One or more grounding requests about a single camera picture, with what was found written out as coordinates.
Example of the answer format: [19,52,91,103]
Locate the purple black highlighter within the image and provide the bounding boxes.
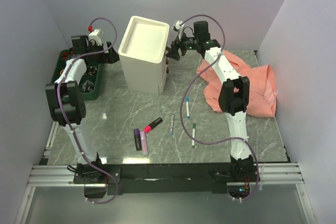
[133,129,142,151]

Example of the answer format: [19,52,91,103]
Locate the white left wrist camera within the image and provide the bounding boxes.
[88,26,104,46]

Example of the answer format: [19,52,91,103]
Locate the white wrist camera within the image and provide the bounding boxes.
[88,26,104,46]
[173,20,184,40]

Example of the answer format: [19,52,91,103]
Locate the white three-drawer organizer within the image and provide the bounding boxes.
[118,16,170,94]

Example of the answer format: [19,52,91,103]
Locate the pink cloth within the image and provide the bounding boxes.
[201,51,277,118]

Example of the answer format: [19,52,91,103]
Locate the aluminium rail frame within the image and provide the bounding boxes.
[14,121,316,224]

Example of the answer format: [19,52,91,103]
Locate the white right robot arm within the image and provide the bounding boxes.
[167,20,255,181]

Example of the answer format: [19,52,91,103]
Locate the thin blue pen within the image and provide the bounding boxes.
[170,114,175,138]

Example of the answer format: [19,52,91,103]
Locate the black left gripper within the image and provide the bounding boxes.
[86,41,122,64]

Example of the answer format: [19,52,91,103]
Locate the light pink highlighter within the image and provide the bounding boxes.
[140,131,148,156]

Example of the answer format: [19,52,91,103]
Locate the pink black highlighter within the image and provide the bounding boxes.
[143,117,163,133]

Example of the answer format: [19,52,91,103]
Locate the green compartment tray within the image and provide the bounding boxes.
[50,50,103,101]

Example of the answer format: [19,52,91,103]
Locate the green cap white marker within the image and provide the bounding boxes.
[192,123,196,148]

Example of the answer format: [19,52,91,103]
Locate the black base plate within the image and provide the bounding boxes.
[67,163,260,199]

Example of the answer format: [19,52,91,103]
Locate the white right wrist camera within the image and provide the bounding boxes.
[173,20,184,40]

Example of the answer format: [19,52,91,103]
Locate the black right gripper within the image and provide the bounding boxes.
[165,30,198,61]

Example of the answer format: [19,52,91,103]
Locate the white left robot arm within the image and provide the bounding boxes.
[45,29,119,184]

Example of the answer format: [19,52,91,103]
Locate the blue cap white marker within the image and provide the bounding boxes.
[185,97,191,119]

